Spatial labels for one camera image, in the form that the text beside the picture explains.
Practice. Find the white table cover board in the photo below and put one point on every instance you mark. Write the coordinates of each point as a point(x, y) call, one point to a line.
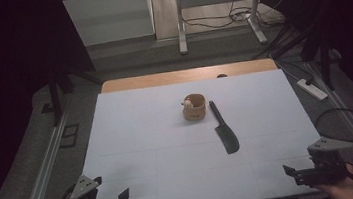
point(154, 132)

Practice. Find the tan cup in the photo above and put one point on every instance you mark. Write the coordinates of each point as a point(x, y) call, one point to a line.
point(196, 110)

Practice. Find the white power strip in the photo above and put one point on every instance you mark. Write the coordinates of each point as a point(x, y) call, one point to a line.
point(313, 91)

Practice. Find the dark curtain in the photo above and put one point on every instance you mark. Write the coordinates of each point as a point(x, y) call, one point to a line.
point(9, 64)
point(348, 9)

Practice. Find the black tripod stand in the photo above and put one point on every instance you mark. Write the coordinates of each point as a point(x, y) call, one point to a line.
point(326, 65)
point(54, 100)

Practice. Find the small black floor plate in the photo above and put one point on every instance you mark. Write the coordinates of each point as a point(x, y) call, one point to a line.
point(47, 108)

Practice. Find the black plug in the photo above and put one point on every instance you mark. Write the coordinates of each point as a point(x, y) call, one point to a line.
point(308, 81)

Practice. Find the dark round table grommet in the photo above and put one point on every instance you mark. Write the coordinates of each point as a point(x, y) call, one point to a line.
point(221, 75)

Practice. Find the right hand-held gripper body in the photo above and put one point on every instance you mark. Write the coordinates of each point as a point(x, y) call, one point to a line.
point(326, 169)

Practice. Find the wooden table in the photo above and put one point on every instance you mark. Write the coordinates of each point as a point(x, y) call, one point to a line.
point(162, 78)

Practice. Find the person's right hand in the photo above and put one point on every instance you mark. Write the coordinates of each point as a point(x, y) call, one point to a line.
point(347, 190)

